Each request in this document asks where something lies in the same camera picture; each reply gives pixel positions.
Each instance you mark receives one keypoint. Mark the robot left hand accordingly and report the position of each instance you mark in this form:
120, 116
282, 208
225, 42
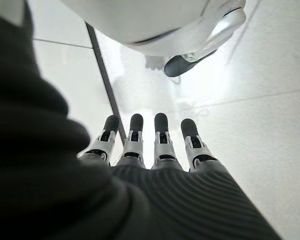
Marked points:
90, 195

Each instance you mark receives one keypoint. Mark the dark cabinet toe kick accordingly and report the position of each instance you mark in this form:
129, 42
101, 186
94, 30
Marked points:
105, 80

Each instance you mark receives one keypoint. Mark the black robot left foot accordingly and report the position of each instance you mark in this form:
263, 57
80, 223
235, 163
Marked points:
177, 67

